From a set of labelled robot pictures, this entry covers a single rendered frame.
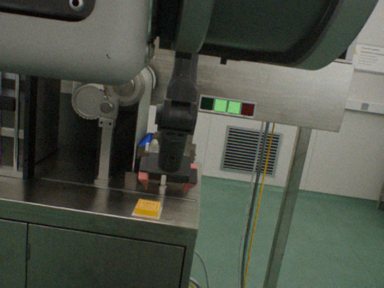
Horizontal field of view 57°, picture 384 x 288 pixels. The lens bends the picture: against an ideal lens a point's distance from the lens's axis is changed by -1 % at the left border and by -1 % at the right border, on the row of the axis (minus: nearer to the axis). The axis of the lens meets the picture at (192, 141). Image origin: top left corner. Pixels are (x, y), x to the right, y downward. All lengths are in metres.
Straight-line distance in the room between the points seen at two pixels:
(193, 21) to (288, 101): 1.47
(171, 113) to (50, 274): 0.76
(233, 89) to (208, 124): 2.41
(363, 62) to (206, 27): 4.07
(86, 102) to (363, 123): 3.45
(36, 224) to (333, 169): 3.59
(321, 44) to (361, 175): 4.30
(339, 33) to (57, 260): 1.17
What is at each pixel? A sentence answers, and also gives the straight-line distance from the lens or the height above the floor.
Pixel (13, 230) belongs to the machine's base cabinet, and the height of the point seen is 0.78.
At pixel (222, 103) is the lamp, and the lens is 1.58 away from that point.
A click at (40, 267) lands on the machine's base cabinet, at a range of 1.29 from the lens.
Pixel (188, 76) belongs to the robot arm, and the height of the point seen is 1.34.
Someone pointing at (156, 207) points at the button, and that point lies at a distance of 1.11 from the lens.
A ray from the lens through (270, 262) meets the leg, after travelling 2.08.
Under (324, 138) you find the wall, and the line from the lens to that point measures 4.21.
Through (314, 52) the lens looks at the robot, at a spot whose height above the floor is 1.40.
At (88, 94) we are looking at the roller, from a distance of 1.33.
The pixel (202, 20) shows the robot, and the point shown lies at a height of 1.40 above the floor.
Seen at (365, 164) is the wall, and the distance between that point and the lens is 4.45.
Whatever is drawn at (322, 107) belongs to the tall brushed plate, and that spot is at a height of 1.24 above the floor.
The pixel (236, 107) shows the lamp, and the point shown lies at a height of 1.19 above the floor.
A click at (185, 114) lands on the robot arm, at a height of 1.27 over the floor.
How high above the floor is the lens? 1.39
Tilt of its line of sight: 14 degrees down
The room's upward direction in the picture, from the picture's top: 8 degrees clockwise
